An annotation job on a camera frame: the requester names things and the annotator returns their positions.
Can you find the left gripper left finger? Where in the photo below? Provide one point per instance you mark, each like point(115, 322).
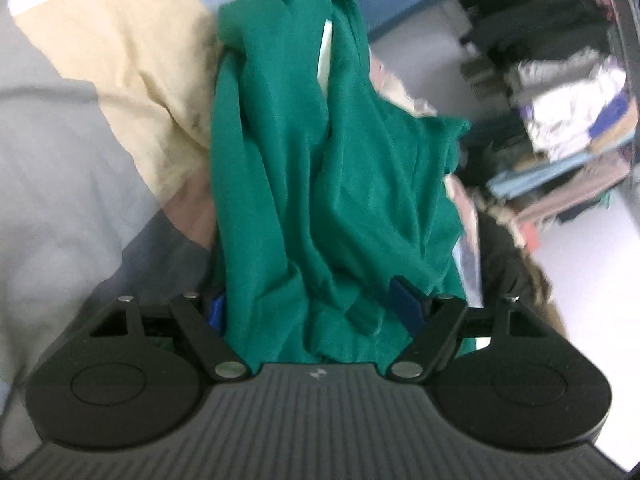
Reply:
point(218, 360)

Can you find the white puffer jacket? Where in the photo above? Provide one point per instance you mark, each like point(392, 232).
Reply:
point(560, 101)

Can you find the green sweatshirt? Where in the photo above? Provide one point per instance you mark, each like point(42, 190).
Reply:
point(324, 190)

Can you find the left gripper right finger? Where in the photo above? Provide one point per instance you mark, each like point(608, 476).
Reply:
point(433, 324)

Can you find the patchwork quilt bedding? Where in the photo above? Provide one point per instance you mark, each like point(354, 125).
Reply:
point(106, 171)

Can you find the black coat on bed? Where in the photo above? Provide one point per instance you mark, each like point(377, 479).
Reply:
point(508, 271)

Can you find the pink hanging trousers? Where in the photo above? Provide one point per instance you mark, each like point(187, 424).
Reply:
point(594, 178)

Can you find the light blue hanging garment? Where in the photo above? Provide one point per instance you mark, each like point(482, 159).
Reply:
point(510, 184)

